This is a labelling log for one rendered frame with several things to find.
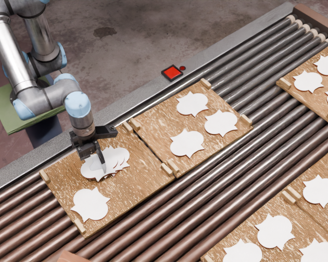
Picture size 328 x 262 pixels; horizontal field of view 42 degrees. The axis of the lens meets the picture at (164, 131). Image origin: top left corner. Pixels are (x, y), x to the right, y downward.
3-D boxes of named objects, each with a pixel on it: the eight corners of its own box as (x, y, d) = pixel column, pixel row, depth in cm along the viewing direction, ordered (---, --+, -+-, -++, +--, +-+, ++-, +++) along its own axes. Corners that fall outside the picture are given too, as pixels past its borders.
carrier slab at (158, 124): (128, 123, 184) (127, 121, 183) (201, 82, 199) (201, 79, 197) (177, 179, 167) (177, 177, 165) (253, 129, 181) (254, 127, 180)
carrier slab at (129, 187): (39, 174, 169) (38, 172, 168) (124, 124, 184) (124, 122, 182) (85, 240, 152) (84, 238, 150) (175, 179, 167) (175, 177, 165)
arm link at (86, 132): (87, 109, 145) (98, 125, 141) (89, 117, 149) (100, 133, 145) (67, 118, 143) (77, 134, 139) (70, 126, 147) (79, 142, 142)
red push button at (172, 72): (163, 74, 203) (163, 71, 202) (173, 68, 205) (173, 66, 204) (171, 80, 200) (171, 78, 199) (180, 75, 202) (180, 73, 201)
